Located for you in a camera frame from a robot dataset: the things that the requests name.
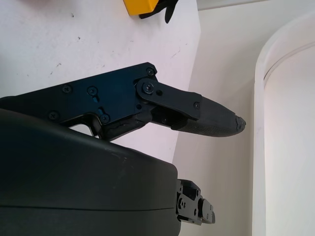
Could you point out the white rounded column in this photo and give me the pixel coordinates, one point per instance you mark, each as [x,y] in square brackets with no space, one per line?
[290,123]

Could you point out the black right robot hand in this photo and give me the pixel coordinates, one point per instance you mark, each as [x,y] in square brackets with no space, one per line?
[73,177]

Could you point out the yellow cube block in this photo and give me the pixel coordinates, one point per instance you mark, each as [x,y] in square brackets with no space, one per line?
[139,6]

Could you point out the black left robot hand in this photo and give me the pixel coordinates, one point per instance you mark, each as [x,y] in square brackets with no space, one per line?
[171,9]

